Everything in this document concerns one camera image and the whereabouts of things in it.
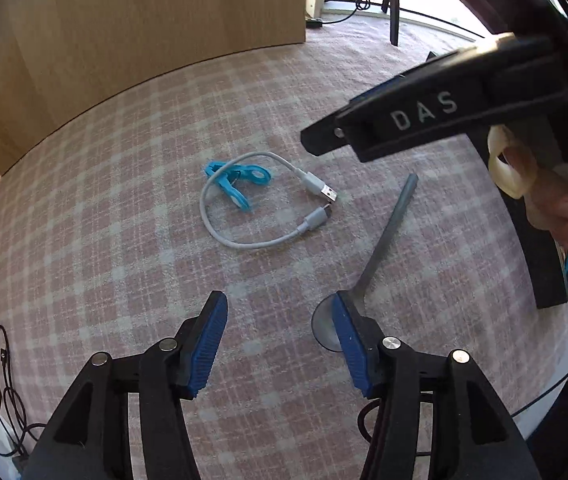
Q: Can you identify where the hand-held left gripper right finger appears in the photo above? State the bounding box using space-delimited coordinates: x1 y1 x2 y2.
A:
331 294 542 480

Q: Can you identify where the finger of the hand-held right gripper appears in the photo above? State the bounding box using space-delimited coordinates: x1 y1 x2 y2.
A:
300 110 361 158

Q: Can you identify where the thin black cable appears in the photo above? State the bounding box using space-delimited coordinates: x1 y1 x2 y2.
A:
511 310 568 418

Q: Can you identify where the black tripod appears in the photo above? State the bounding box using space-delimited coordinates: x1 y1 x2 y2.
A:
324 0 405 48

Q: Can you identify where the white usb cable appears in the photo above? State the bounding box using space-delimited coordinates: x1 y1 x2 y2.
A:
199 151 339 250

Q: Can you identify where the wooden back panel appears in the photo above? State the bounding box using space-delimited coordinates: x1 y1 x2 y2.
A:
0 0 307 176

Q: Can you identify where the blue clothes peg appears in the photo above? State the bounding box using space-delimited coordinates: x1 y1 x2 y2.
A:
203 160 272 209

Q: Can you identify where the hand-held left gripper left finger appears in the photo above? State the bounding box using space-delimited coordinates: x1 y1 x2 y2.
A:
19 290 229 480

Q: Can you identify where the grey metal spoon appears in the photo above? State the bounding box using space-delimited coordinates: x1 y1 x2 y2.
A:
312 173 419 351

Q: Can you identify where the person's right hand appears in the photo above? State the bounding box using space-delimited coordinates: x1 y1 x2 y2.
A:
506 145 568 256

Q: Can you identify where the pink plaid cloth desktop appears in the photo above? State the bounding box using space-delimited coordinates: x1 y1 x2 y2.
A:
0 15 568 480

